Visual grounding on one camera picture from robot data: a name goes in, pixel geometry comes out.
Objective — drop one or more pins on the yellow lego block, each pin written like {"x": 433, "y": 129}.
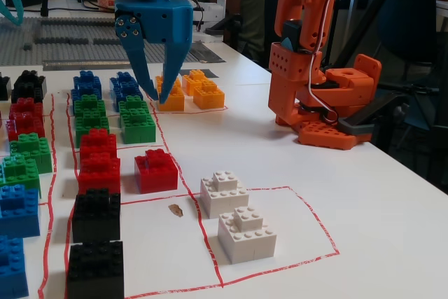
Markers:
{"x": 175, "y": 101}
{"x": 194, "y": 78}
{"x": 158, "y": 81}
{"x": 210, "y": 97}

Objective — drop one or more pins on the red lego block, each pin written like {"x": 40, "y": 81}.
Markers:
{"x": 98, "y": 143}
{"x": 24, "y": 106}
{"x": 99, "y": 176}
{"x": 155, "y": 173}
{"x": 24, "y": 127}

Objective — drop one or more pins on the white lego block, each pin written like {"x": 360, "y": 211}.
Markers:
{"x": 245, "y": 239}
{"x": 224, "y": 197}

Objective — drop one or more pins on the cornered grey lego wall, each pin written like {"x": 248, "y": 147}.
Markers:
{"x": 52, "y": 40}

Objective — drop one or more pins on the green lego block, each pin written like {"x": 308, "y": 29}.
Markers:
{"x": 138, "y": 129}
{"x": 19, "y": 176}
{"x": 89, "y": 103}
{"x": 33, "y": 152}
{"x": 133, "y": 102}
{"x": 91, "y": 131}

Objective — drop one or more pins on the black lego block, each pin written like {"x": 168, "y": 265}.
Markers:
{"x": 28, "y": 92}
{"x": 96, "y": 215}
{"x": 4, "y": 89}
{"x": 29, "y": 75}
{"x": 94, "y": 271}

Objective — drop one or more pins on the small grey lego brick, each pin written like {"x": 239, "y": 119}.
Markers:
{"x": 28, "y": 47}

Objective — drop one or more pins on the dark blue chair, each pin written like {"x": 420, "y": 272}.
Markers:
{"x": 416, "y": 19}

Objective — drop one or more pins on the person in olive shirt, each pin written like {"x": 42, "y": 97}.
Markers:
{"x": 248, "y": 5}

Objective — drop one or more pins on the black office chair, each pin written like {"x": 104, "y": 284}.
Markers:
{"x": 271, "y": 15}

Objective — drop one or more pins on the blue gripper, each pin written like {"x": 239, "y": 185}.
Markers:
{"x": 164, "y": 19}

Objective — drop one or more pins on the black tripod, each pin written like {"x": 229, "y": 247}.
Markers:
{"x": 371, "y": 15}

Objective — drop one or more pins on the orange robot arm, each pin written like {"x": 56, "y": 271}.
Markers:
{"x": 290, "y": 85}

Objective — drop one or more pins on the grey tape square marker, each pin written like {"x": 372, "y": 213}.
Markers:
{"x": 211, "y": 73}

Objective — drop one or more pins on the grey lego baseplate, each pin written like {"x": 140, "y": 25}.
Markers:
{"x": 70, "y": 52}

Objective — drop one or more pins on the brown paper scrap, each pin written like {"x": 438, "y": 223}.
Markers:
{"x": 176, "y": 209}

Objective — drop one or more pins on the blue lego block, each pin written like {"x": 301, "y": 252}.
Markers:
{"x": 85, "y": 90}
{"x": 17, "y": 215}
{"x": 120, "y": 76}
{"x": 89, "y": 75}
{"x": 120, "y": 92}
{"x": 12, "y": 271}

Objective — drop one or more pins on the grey black table clamp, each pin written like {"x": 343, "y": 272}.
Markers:
{"x": 353, "y": 125}

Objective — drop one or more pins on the grey duct tape strip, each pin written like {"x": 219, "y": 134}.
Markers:
{"x": 206, "y": 52}
{"x": 87, "y": 65}

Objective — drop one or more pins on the long grey lego wall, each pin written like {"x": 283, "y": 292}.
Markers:
{"x": 77, "y": 22}
{"x": 105, "y": 41}

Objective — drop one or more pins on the short grey lego wall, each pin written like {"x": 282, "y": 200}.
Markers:
{"x": 78, "y": 41}

